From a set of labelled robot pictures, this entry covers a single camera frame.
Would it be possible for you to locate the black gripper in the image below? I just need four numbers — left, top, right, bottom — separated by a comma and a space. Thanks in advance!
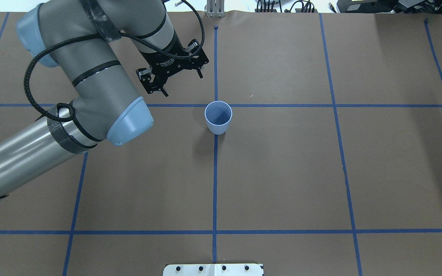
136, 38, 209, 97

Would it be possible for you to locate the light blue plastic cup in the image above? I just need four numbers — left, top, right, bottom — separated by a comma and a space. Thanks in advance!
204, 101, 233, 136

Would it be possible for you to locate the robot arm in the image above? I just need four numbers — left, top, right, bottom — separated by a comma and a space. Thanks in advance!
0, 0, 209, 201

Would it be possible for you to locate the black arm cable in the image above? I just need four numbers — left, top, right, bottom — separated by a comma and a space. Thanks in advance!
24, 0, 205, 123

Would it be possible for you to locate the aluminium frame post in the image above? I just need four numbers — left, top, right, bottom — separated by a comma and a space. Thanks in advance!
205, 0, 226, 18

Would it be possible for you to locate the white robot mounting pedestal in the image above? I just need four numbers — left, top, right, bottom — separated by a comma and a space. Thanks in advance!
163, 263, 264, 276

